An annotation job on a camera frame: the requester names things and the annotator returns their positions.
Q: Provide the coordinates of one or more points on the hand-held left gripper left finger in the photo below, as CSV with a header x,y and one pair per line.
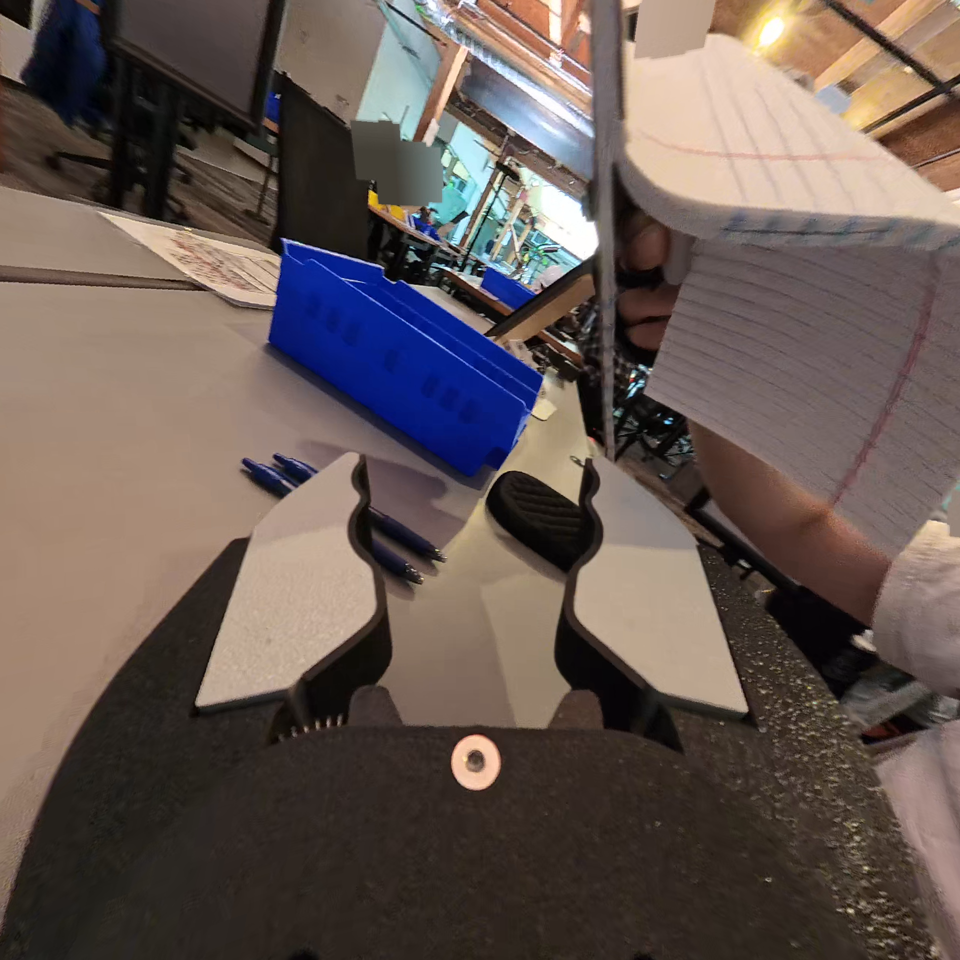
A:
x,y
292,592

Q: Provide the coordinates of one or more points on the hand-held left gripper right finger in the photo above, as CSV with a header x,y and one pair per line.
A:
x,y
652,600

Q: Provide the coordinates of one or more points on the blue retractable pen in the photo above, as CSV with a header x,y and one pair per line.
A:
x,y
262,474
405,531

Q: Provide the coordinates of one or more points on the white lined notepad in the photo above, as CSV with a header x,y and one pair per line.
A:
x,y
787,337

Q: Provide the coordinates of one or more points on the blue plastic bin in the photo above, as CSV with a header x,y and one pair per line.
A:
x,y
390,360
510,289

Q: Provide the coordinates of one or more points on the person's right forearm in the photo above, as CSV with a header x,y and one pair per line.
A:
x,y
787,517

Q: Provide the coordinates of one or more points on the person's right hand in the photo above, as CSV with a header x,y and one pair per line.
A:
x,y
645,240

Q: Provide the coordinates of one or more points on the black ribbed chair armrest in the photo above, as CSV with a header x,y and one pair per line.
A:
x,y
536,517

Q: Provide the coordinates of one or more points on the small white tag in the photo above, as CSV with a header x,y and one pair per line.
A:
x,y
546,411

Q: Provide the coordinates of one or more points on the wooden workbench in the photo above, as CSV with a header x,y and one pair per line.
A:
x,y
461,281

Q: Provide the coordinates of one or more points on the ceiling lamp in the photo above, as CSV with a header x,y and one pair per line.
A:
x,y
771,30

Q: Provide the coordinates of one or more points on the laminated printed sheet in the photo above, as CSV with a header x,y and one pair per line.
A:
x,y
217,262

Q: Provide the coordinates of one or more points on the black framed board on stand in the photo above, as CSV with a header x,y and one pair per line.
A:
x,y
195,52

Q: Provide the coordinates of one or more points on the blue cloth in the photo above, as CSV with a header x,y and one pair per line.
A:
x,y
67,60

